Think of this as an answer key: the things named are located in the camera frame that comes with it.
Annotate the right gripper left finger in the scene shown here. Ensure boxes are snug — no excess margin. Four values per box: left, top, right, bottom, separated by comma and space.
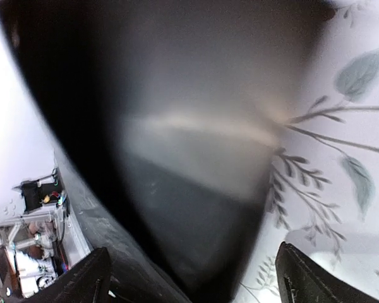
27, 247, 111, 303

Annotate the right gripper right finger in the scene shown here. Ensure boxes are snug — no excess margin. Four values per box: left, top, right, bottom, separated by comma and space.
275, 242, 379, 302

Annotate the black wrapping paper sheet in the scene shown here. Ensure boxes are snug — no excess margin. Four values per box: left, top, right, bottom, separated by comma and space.
0, 1, 334, 302

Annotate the floral patterned tablecloth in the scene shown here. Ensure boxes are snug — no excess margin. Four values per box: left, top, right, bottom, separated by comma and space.
234, 1, 379, 302

